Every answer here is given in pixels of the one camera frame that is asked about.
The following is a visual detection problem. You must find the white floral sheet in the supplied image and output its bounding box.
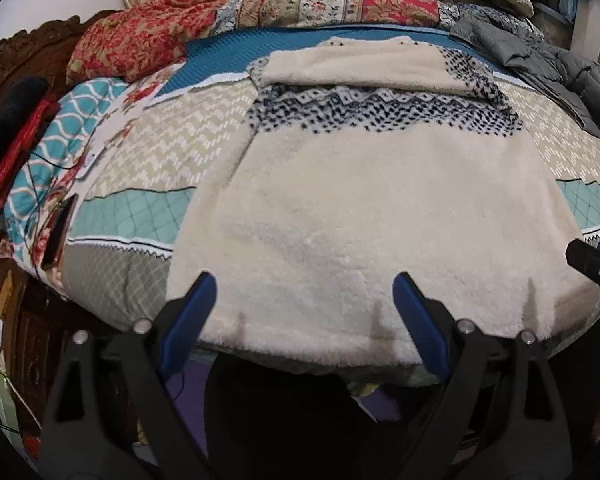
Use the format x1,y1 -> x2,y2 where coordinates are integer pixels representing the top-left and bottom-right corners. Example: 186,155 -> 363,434
14,62 -> 183,292

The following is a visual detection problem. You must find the grey puffer jacket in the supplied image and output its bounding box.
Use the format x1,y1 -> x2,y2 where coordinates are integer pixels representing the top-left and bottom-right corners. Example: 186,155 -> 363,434
450,15 -> 600,139

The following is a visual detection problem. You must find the red floral quilt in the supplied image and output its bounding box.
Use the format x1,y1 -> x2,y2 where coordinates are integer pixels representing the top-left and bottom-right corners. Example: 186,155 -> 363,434
66,0 -> 440,84

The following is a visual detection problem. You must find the carved wooden headboard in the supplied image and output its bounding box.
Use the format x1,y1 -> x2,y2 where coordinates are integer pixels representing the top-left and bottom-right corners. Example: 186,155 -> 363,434
0,10 -> 115,416

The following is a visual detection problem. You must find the teal blue blanket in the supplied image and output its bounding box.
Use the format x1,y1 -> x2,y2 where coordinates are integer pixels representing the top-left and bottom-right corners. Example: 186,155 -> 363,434
158,24 -> 512,98

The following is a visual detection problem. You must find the red black cloth on headboard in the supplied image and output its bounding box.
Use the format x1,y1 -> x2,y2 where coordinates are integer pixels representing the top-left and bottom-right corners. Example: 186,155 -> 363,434
0,76 -> 60,212

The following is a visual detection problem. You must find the patterned bedspread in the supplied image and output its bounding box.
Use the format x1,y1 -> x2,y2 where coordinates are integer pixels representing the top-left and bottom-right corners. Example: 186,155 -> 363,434
59,66 -> 600,361

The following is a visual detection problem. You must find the smartphone on bed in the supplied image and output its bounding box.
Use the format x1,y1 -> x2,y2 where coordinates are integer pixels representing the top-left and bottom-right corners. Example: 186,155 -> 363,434
40,194 -> 78,271

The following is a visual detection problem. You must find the cream fleece patterned sweater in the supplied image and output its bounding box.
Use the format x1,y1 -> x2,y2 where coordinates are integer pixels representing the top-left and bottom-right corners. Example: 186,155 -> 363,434
166,37 -> 600,367

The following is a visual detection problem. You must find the teal white patterned pillow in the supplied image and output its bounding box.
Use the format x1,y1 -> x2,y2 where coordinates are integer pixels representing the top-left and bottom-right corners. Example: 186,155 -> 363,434
3,77 -> 128,261

